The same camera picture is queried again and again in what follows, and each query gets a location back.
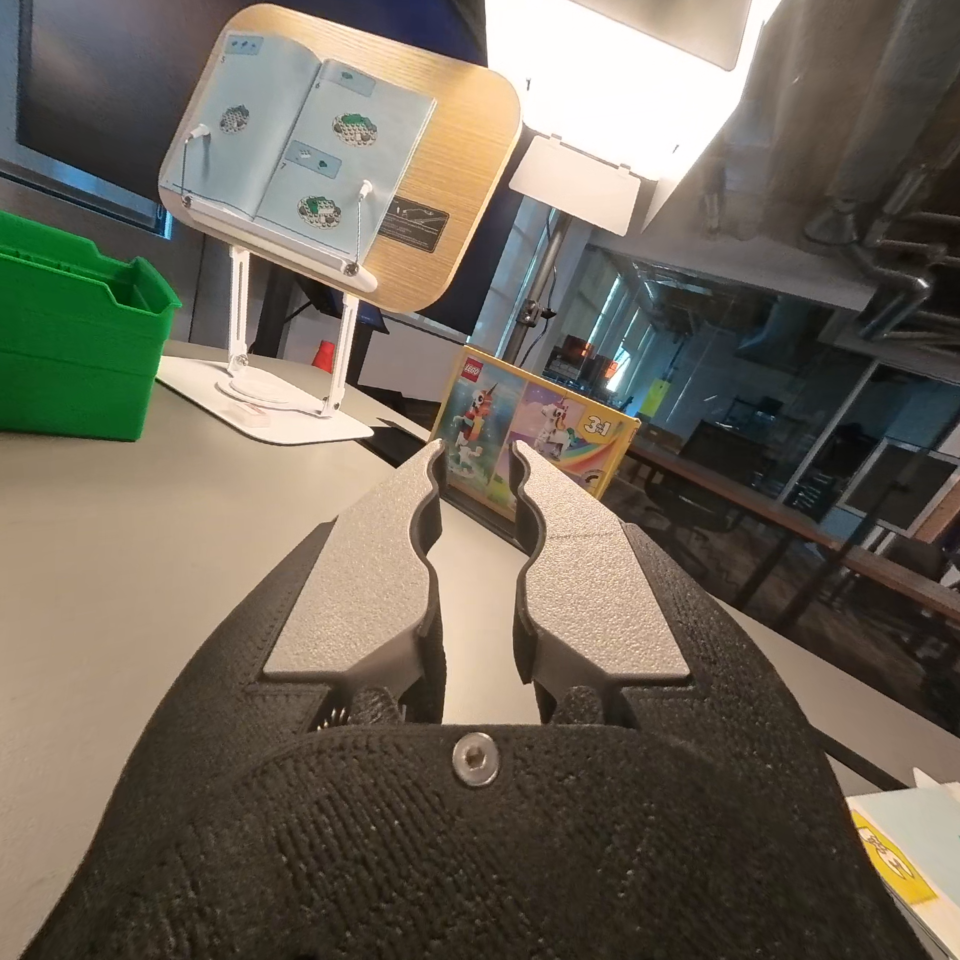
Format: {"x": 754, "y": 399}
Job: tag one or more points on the yellow lego set box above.
{"x": 570, "y": 435}

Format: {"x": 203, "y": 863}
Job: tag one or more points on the metal light stand pole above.
{"x": 544, "y": 262}

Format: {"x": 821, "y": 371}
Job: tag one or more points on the yellow and blue booklet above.
{"x": 915, "y": 847}

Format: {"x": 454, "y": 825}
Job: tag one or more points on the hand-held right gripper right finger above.
{"x": 600, "y": 600}

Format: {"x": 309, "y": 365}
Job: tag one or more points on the long wooden table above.
{"x": 900, "y": 574}

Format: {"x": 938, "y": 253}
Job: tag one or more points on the white studio light panel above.
{"x": 622, "y": 75}

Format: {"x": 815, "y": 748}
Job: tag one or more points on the white book stand wooden board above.
{"x": 450, "y": 187}

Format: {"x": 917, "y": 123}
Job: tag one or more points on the light blue instruction booklet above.
{"x": 285, "y": 120}

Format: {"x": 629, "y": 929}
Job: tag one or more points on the large dark wall screen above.
{"x": 97, "y": 112}

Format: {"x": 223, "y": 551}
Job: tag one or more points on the green plastic bin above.
{"x": 75, "y": 360}

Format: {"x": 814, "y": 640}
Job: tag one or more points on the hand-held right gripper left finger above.
{"x": 352, "y": 585}

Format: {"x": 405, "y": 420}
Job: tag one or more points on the red plastic cup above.
{"x": 325, "y": 358}

